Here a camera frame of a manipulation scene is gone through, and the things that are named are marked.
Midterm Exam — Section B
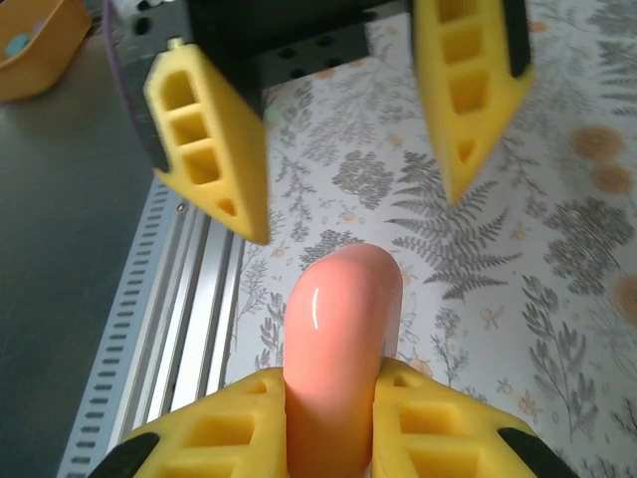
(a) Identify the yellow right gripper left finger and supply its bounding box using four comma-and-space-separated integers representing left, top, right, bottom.
102, 367, 290, 478

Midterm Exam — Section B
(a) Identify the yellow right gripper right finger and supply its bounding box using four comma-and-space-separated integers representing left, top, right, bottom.
370, 360, 563, 478

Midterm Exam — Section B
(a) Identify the pink oval charging case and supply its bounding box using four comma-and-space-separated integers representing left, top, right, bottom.
282, 242, 403, 478

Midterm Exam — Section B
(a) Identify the grey metal sheet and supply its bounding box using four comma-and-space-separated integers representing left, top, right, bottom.
0, 37, 170, 478

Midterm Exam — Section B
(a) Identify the yellow plastic bin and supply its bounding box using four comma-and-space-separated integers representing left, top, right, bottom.
0, 0, 95, 104

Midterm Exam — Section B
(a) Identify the pale blue round item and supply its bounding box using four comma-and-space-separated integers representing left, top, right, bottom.
3, 30, 32, 57

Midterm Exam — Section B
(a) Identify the slotted cable duct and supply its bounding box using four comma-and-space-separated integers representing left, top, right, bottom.
55, 176, 200, 478

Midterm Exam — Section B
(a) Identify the aluminium mounting rail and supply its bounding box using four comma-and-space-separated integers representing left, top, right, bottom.
148, 198, 250, 414

